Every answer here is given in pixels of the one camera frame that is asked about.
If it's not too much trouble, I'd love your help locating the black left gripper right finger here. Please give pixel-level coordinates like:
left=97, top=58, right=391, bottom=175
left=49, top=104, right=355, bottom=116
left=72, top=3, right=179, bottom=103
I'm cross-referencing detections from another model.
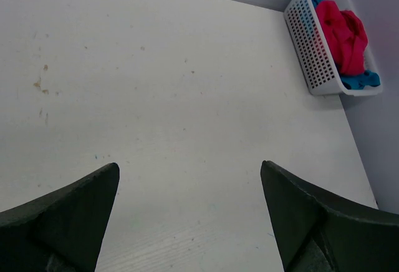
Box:
left=261, top=161, right=398, bottom=271

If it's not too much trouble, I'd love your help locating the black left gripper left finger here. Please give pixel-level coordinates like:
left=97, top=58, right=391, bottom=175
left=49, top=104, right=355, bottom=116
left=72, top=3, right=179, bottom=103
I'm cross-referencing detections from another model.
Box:
left=1, top=163, right=120, bottom=271

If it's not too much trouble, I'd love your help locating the pink red t shirt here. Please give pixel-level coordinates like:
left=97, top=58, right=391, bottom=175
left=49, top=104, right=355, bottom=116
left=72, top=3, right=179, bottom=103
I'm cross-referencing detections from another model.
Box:
left=315, top=0, right=368, bottom=77

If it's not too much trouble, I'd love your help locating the blue t shirt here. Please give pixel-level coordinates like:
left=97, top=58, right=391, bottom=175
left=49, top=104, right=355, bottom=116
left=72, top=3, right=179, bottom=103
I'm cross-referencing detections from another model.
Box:
left=311, top=0, right=380, bottom=90

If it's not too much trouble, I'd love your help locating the white plastic laundry basket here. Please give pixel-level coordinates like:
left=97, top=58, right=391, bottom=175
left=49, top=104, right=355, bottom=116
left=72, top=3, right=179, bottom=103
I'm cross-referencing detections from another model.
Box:
left=284, top=0, right=383, bottom=97

